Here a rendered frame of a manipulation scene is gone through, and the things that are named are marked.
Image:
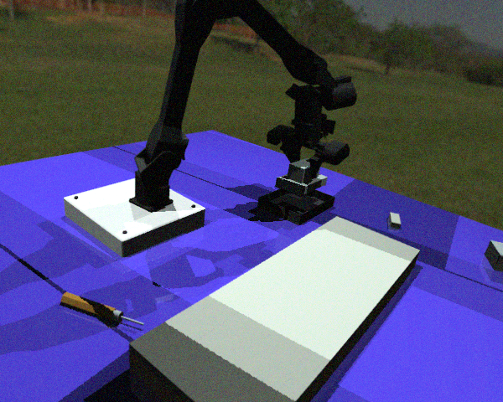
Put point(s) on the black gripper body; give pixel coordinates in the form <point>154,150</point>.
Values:
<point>307,133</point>

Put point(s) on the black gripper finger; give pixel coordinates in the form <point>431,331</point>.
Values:
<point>315,163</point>
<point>292,154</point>

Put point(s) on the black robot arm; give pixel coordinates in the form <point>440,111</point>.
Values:
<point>193,22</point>

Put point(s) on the white rectangular floor panel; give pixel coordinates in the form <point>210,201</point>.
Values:
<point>276,333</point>

